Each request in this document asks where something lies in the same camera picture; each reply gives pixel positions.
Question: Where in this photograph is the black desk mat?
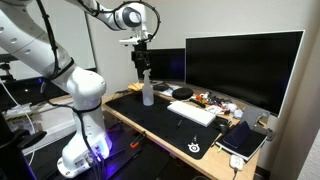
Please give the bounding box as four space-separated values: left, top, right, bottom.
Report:
106 92 220 159

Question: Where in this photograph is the black computer mouse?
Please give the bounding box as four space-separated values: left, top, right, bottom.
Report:
213 118 229 134

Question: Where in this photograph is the white charger adapter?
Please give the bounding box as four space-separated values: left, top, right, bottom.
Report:
229 155 244 171

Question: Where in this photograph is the white compact keyboard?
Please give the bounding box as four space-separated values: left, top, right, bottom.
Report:
167 101 216 127

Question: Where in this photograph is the yellow cloth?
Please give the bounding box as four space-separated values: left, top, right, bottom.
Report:
128 82 143 91

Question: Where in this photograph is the small dark monitor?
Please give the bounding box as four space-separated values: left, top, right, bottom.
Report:
147 48 185 82

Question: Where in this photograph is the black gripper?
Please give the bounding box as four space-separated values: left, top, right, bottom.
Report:
131 42 149 70

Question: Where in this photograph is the black notebook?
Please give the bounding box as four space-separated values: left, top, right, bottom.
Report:
215 130 267 162

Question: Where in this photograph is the translucent spray bottle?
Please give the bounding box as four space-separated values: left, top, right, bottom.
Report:
142 69 154 106

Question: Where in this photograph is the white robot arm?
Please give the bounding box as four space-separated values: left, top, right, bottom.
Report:
0 0 153 178

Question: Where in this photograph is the orange handled clamp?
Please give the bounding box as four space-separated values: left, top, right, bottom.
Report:
130 132 146 149

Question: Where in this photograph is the silver monitor stand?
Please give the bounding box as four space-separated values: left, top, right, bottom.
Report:
240 105 274 141

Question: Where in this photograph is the large black monitor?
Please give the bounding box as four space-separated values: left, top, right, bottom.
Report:
185 30 304 115

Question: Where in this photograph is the black round pouch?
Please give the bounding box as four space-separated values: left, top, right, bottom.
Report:
172 88 193 100

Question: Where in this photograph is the dark blue phone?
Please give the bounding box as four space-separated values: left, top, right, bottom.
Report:
223 121 250 148

